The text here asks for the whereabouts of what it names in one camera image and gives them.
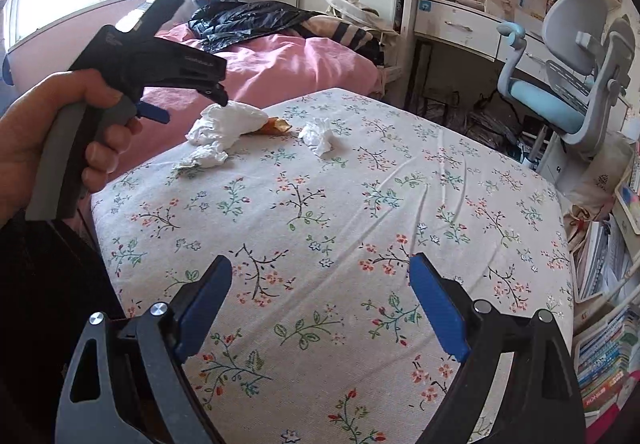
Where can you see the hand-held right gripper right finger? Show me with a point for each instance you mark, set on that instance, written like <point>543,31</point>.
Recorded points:
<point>440,309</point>

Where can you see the pink blanket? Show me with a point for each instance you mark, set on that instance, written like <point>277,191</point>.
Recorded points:
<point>280,64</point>

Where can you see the person's left hand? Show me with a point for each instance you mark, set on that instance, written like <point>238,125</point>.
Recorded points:
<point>25,134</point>

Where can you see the beige tote bag tree print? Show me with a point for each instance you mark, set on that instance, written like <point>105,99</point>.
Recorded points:
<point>600,174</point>

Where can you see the clear plastic storage bag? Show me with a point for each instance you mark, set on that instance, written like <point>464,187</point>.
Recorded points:
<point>475,124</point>

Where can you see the black jacket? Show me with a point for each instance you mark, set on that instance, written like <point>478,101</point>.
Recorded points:
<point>240,21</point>

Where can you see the grey blue office chair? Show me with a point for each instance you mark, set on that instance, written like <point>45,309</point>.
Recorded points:
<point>540,94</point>

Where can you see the row of colourful books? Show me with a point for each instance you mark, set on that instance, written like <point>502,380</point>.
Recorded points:
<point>605,364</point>

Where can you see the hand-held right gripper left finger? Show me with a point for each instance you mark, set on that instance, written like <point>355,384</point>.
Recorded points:
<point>205,319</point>

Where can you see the large white tissue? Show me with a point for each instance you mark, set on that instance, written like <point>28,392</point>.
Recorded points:
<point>225,124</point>

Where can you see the white desk drawer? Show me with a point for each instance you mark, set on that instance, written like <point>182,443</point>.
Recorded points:
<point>450,31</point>

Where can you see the flat crumpled white tissue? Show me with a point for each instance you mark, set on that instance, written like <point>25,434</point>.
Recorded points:
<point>205,158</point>

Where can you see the striped cloth bag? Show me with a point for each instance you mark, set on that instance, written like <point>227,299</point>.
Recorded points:
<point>350,36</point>

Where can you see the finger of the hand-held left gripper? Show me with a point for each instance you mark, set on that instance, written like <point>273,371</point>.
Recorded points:
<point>190,69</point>

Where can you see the pastel pencil case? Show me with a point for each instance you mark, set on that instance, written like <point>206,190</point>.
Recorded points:
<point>630,196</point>

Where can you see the orange snack wrapper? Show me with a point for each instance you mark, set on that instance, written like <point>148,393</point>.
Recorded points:
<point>275,125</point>

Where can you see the stack of white folders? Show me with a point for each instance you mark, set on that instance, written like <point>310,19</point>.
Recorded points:
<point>605,264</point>

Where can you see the white under-desk cabinet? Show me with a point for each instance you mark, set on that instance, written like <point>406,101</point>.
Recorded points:
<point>552,159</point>

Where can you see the floral bed sheet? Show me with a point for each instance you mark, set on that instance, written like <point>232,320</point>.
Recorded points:
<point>325,204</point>

